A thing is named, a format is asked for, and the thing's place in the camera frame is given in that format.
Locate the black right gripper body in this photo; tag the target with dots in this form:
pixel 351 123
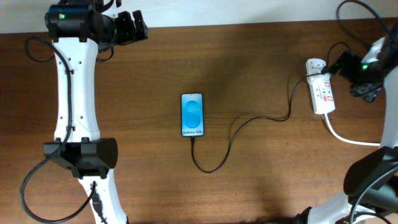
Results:
pixel 362 80

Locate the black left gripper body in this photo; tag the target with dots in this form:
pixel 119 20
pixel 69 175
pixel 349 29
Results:
pixel 125 31

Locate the blue Galaxy smartphone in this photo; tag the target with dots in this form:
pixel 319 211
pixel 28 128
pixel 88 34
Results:
pixel 192 115

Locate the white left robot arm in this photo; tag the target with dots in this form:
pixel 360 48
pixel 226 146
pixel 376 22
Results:
pixel 79 31

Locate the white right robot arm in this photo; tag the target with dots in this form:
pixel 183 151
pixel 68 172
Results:
pixel 370 184

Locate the white charger adapter plug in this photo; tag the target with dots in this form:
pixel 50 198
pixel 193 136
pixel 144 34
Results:
pixel 314 67

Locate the white power strip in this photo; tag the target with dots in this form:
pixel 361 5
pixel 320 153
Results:
pixel 321 94

